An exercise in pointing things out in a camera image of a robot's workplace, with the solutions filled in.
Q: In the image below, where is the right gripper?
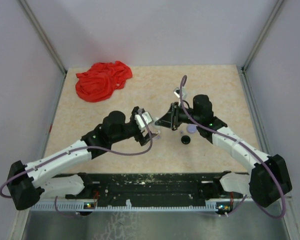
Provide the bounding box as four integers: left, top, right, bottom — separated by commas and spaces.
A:
155, 102, 202, 129

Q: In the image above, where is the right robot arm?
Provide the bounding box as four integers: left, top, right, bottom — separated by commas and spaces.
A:
155, 94, 292, 208

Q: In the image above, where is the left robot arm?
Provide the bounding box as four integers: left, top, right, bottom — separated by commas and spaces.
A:
5, 106, 155, 211

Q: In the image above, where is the purple earbud case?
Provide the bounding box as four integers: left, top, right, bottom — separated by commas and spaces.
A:
186, 124, 197, 134

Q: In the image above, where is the black earbud case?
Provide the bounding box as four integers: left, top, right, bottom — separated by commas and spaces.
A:
180, 135, 191, 145

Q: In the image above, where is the red cloth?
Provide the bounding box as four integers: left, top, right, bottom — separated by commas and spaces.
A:
75, 61, 133, 103

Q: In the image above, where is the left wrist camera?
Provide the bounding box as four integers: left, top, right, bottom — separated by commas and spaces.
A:
134, 111, 154, 130

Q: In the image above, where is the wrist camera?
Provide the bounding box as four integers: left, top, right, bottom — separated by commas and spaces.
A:
134, 111, 154, 130
173, 87, 188, 100

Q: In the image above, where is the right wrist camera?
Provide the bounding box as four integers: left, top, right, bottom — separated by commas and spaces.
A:
173, 87, 188, 100

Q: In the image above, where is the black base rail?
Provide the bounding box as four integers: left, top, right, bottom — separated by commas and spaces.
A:
49, 171, 242, 208

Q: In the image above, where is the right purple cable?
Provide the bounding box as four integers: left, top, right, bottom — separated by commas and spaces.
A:
178, 75, 288, 220

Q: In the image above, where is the purple cable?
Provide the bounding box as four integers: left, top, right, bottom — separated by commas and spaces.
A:
178, 75, 288, 220
0, 113, 155, 218

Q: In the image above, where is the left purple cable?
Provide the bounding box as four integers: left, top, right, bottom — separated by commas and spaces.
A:
0, 113, 155, 218

